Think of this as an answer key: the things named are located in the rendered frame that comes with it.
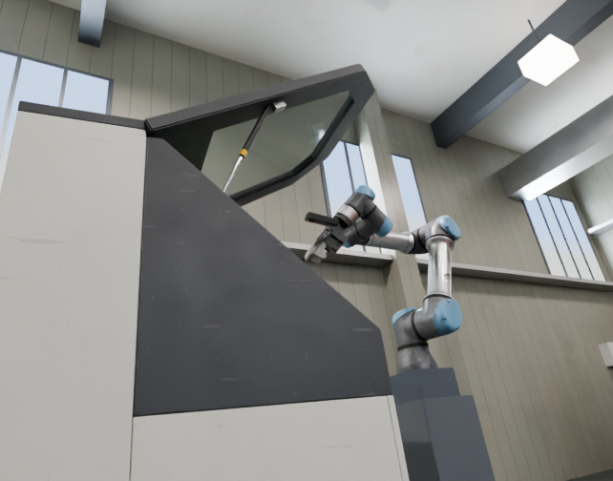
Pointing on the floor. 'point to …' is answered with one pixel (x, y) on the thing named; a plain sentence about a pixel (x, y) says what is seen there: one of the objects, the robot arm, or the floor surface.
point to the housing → (64, 298)
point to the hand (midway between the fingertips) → (304, 258)
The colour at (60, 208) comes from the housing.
